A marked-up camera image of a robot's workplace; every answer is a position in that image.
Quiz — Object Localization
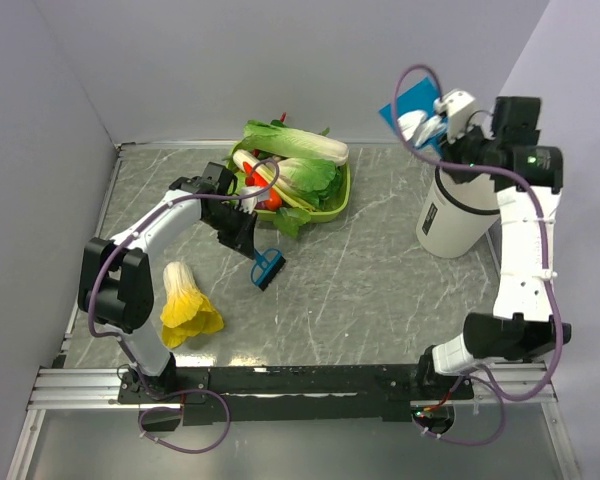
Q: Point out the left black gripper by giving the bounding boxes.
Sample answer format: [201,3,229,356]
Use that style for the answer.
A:
[204,203,259,260]

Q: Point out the blue hand brush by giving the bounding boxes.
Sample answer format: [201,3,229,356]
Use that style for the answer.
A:
[250,248,286,291]

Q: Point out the blue dustpan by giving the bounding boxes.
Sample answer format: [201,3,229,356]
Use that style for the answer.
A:
[379,78,446,156]

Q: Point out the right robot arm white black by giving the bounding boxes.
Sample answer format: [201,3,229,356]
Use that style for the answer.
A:
[416,90,572,401]

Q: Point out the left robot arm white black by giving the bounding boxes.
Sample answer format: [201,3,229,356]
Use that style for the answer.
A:
[77,162,268,402]

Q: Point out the orange carrot toy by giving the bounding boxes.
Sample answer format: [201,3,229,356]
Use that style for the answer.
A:
[243,162,283,211]

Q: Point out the green leafy herb toy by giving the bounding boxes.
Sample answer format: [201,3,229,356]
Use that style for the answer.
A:
[273,207,311,239]

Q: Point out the green vegetable tray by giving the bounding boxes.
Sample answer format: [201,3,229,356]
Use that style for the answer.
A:
[221,140,351,224]

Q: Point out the paper scrap far left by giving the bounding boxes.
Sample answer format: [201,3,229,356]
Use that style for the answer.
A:
[398,110,447,149]

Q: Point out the white leek toy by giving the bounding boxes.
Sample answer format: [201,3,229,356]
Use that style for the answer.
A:
[227,150,317,212]

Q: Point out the white trash bin black rim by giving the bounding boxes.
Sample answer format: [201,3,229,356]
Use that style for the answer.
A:
[415,168,500,259]

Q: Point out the long napa cabbage toy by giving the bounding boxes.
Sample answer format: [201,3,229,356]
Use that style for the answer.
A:
[231,120,349,166]

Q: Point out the short napa cabbage toy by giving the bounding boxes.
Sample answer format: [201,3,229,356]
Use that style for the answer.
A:
[278,158,338,195]

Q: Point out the yellow white cabbage toy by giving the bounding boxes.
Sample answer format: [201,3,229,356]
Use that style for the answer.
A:
[160,261,224,349]

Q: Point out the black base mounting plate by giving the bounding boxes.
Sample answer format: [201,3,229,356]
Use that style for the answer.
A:
[118,364,474,426]

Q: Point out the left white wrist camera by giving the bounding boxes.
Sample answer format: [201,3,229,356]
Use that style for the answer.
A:
[239,186,260,214]

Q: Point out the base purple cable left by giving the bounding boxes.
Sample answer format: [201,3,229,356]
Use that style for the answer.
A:
[137,384,231,455]

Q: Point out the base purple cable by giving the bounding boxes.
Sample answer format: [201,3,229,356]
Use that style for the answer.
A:
[137,384,231,455]
[412,369,510,446]

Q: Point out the aluminium rail frame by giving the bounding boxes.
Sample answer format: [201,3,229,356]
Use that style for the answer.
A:
[6,362,582,479]

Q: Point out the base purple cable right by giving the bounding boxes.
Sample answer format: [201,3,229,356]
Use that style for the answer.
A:
[412,369,510,446]

